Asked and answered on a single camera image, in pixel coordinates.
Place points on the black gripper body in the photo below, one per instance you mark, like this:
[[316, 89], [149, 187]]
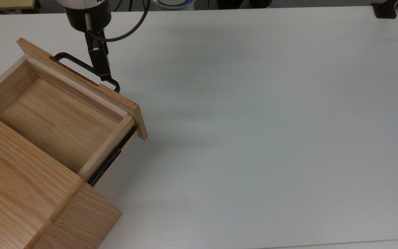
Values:
[[88, 17]]

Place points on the wooden drawer cabinet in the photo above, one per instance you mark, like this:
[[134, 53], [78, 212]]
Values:
[[19, 197]]

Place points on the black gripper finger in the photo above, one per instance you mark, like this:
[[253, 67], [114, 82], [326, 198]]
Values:
[[99, 60]]

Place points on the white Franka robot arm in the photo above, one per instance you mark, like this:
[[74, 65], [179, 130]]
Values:
[[81, 2]]

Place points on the yellowish side table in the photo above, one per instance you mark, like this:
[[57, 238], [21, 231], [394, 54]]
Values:
[[2, 4]]

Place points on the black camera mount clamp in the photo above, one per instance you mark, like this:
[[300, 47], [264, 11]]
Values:
[[384, 10]]

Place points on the black background object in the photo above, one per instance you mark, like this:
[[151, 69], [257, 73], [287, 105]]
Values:
[[260, 3]]

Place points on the black drawer slide rail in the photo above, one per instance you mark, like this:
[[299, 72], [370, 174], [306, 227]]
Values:
[[111, 160]]

